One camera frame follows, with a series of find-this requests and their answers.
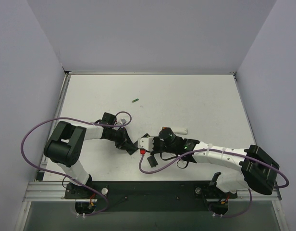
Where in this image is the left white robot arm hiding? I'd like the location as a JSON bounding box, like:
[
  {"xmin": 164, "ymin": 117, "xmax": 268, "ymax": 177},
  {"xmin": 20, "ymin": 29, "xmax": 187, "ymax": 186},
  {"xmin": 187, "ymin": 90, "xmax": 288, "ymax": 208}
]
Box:
[{"xmin": 44, "ymin": 112, "xmax": 138, "ymax": 198}]

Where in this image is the black battery cover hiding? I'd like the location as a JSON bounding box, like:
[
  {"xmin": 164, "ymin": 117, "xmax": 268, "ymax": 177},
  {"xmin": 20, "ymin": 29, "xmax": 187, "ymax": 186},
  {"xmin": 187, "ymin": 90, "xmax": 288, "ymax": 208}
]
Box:
[{"xmin": 147, "ymin": 156, "xmax": 158, "ymax": 167}]

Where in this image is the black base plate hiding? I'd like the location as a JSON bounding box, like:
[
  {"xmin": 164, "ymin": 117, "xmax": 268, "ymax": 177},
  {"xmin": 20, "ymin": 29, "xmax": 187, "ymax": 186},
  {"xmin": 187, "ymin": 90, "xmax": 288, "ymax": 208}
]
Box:
[{"xmin": 64, "ymin": 180, "xmax": 237, "ymax": 212}]

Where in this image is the white stick with orange tip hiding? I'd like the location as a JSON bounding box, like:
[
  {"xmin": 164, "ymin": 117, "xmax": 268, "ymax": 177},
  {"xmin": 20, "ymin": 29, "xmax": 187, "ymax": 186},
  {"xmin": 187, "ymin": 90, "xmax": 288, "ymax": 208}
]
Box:
[{"xmin": 170, "ymin": 127, "xmax": 188, "ymax": 135}]

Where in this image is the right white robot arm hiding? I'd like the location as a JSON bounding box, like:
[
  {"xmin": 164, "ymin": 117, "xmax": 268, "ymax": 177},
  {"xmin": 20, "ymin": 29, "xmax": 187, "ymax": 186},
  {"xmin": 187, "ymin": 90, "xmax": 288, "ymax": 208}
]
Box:
[{"xmin": 145, "ymin": 128, "xmax": 279, "ymax": 195}]

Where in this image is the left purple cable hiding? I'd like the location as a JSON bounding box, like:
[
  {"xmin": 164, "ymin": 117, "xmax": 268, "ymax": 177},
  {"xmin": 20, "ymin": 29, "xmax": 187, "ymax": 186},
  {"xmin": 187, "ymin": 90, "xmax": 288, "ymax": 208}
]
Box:
[{"xmin": 20, "ymin": 111, "xmax": 132, "ymax": 216}]

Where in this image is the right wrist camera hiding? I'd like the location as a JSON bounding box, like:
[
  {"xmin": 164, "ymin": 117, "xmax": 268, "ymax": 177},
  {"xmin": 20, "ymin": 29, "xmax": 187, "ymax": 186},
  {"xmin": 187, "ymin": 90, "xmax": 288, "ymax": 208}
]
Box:
[{"xmin": 137, "ymin": 137, "xmax": 154, "ymax": 154}]

